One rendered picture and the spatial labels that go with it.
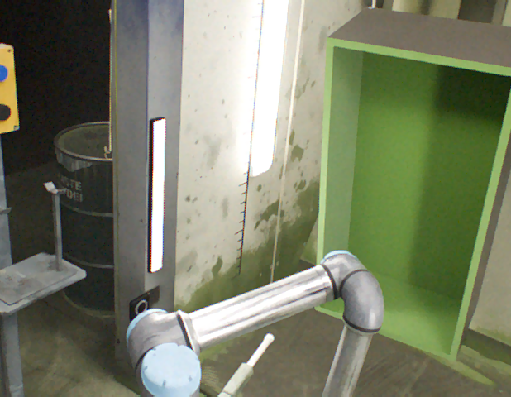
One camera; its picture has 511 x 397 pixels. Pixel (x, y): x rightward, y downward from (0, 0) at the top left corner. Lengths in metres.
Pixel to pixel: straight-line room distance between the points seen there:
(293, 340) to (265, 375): 0.31
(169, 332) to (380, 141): 1.22
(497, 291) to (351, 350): 1.61
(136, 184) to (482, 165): 1.29
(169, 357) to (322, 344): 1.64
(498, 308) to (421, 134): 1.22
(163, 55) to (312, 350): 1.66
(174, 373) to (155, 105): 1.02
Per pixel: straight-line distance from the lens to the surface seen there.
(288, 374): 2.98
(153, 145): 2.25
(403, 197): 2.61
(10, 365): 2.52
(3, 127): 2.04
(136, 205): 2.39
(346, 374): 1.92
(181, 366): 1.62
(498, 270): 3.38
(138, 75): 2.21
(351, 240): 2.83
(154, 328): 1.77
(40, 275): 2.22
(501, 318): 3.35
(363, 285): 1.81
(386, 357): 3.20
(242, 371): 2.42
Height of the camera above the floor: 1.95
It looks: 24 degrees down
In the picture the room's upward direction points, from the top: 5 degrees clockwise
